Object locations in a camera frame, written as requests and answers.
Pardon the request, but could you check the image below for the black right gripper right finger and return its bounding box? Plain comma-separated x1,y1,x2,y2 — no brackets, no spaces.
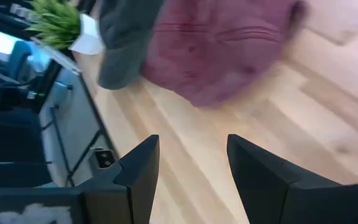
226,134,358,224

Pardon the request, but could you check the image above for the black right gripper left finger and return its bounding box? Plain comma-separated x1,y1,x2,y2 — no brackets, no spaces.
79,134,160,224

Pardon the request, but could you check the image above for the maroon baseball cap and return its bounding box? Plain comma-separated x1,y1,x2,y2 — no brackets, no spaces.
140,0,308,108

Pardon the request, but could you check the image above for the dark grey baseball cap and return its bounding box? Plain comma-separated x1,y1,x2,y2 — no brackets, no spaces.
97,0,165,91

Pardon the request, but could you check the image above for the white plant pot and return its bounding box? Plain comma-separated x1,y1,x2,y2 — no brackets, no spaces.
68,12,104,56

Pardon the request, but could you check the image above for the blue office chair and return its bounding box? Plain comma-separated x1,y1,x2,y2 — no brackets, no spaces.
7,40,34,81

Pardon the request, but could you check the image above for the green artificial plant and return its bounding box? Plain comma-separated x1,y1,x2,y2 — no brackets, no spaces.
24,0,81,50

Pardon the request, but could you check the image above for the black table frame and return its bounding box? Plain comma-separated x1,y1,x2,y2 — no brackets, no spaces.
29,36,119,188

